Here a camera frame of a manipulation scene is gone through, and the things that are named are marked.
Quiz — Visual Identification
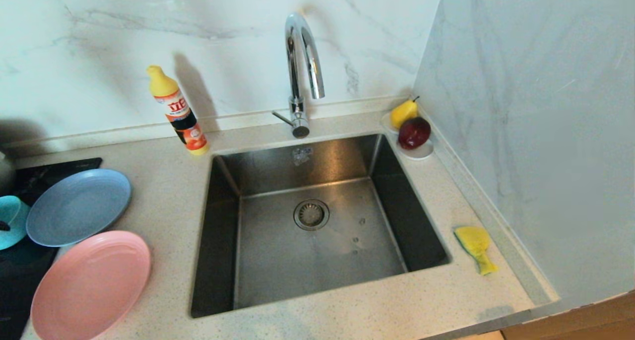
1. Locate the teal bowl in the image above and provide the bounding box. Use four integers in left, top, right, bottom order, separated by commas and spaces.
0, 195, 31, 250

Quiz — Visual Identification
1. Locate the blue-grey plate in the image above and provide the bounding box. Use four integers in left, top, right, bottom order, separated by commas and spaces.
26, 169, 132, 247

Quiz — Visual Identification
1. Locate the pink plate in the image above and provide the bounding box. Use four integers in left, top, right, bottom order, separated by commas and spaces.
31, 230, 152, 340

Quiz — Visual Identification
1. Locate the yellow-capped detergent bottle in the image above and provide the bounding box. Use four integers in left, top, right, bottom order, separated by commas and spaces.
147, 65, 210, 156

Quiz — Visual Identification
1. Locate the chrome gooseneck faucet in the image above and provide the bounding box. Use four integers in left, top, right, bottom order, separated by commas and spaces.
272, 12, 325, 138

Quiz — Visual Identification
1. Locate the yellow green sponge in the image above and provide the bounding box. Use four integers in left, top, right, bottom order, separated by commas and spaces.
454, 226, 499, 276

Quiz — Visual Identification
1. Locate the stainless steel sink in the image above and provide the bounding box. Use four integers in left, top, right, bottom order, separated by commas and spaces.
191, 133, 452, 318

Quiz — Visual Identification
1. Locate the black glass cooktop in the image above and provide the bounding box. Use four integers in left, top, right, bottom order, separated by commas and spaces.
0, 157, 103, 340

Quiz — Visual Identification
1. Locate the round metal drain strainer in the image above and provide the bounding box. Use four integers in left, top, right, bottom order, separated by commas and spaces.
293, 199, 330, 231

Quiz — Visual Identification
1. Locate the yellow pear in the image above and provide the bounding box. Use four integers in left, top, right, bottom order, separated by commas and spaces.
390, 96, 421, 129

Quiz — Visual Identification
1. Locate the dark red apple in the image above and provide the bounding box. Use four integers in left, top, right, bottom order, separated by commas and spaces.
398, 117, 432, 150

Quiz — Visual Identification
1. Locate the small white dish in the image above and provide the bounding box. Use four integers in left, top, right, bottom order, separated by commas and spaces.
381, 111, 436, 160

